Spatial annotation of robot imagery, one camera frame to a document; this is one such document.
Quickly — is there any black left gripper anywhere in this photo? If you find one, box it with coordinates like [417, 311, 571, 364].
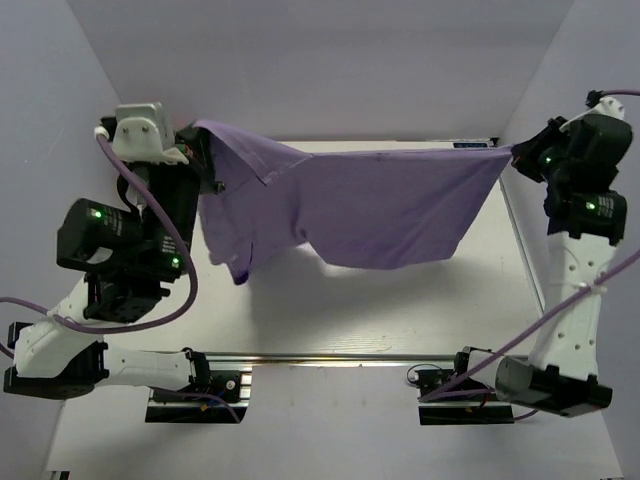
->
[139, 120, 228, 276]

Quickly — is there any purple t-shirt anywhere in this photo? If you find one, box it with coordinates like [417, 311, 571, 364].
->
[199, 120, 511, 285]

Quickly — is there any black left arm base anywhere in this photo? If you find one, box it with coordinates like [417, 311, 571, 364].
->
[145, 359, 253, 425]

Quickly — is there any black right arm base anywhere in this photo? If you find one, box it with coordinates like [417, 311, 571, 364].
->
[406, 347, 515, 427]

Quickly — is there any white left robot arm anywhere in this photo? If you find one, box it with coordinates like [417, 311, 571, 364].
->
[3, 117, 223, 400]

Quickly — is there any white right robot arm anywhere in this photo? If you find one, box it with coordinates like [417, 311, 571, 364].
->
[451, 111, 633, 418]

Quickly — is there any blue logo sticker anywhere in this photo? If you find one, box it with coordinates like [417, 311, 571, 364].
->
[452, 141, 490, 149]

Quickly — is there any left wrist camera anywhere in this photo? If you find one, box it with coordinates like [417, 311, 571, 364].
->
[94, 102, 188, 165]

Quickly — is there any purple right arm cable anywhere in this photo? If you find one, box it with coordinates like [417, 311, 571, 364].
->
[422, 87, 640, 421]

